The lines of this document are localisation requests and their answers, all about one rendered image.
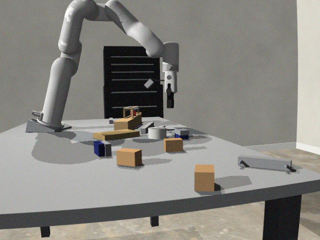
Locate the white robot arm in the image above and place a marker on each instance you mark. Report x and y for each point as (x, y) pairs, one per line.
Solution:
(70, 46)

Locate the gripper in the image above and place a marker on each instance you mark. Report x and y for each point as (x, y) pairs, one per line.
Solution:
(170, 85)

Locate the white short cylinder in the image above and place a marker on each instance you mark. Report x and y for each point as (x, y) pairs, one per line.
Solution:
(157, 132)

